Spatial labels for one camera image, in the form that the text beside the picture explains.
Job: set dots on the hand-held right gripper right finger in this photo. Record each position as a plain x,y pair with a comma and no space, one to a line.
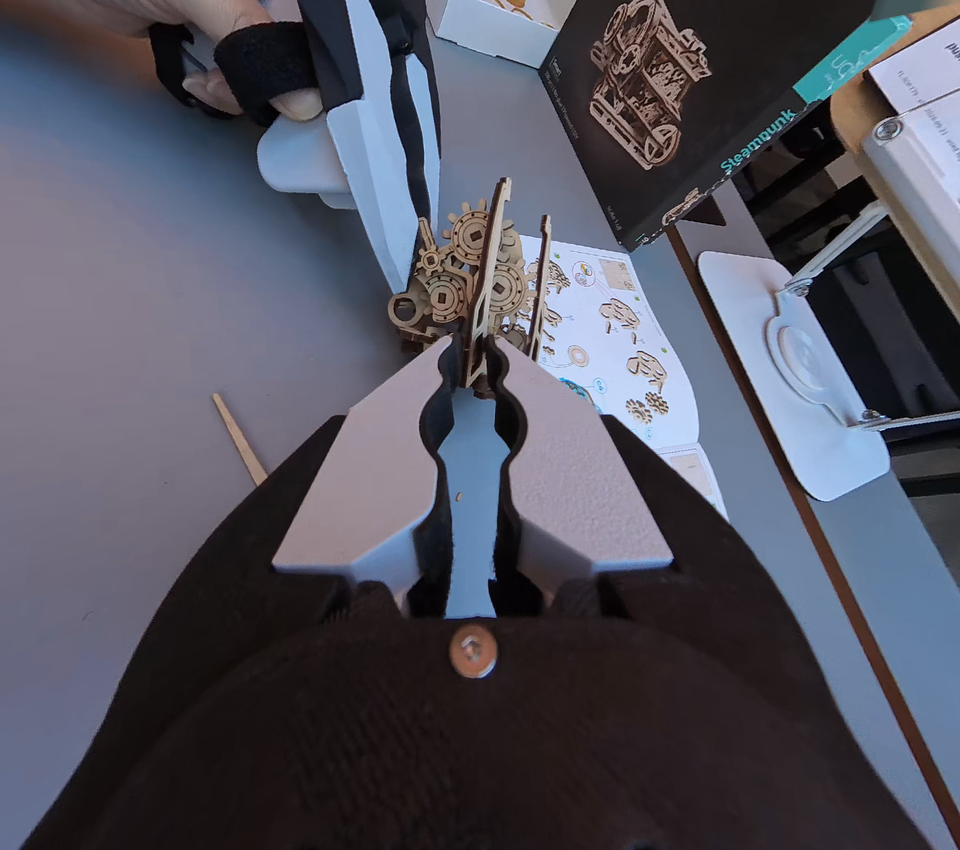
592,490

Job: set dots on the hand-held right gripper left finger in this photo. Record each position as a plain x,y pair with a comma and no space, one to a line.
360,490

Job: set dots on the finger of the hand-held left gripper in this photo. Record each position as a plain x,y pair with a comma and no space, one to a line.
430,138
375,138

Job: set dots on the wooden gear assembly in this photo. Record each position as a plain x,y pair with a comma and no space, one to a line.
469,239

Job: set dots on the wooden mechanical model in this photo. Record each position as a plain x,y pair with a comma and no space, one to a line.
484,295

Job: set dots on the black model kit box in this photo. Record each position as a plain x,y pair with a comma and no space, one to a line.
675,40

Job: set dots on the thin wooden strip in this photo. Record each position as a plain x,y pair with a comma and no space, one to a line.
240,441

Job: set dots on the assembly instruction booklet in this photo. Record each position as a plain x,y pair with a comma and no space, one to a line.
622,355

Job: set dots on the white round stand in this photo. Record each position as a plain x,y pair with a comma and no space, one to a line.
750,310

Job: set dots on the wooden backing board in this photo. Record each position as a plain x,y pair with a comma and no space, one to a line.
847,108

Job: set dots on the printed instruction sheet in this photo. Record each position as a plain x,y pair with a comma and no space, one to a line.
930,63

